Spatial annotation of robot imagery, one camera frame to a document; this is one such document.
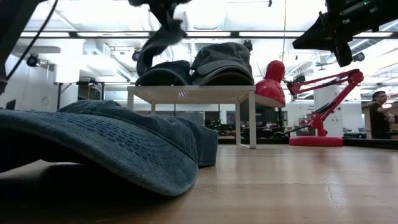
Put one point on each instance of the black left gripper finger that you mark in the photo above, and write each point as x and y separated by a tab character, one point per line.
161	17
175	17

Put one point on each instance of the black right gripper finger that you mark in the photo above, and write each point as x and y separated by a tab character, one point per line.
317	35
343	51

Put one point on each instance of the charcoal cotton cap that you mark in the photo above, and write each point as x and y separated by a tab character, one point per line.
155	46

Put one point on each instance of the dark grey cotton cap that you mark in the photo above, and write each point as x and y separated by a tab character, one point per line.
220	54

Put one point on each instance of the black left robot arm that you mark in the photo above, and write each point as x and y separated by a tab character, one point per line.
12	31

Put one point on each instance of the black ceiling spotlight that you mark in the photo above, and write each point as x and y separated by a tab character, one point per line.
247	45
358	56
32	60
135	55

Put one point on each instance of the white pillar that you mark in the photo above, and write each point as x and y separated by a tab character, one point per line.
329	105

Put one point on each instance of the black cotton cap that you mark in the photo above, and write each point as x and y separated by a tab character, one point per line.
168	73

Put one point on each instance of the red desk lamp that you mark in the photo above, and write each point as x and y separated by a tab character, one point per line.
270	90

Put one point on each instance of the person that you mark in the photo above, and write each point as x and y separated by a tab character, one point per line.
377	118

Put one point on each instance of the white small table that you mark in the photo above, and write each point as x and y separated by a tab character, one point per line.
186	95

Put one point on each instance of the black-legged background table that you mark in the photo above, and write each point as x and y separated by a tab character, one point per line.
90	83

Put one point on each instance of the dark background workbench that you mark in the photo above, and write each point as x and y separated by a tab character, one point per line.
267	130

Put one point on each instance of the blue denim baseball cap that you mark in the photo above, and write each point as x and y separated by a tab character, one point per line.
109	137

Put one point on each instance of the dark background monitor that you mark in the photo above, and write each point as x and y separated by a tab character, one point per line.
11	104

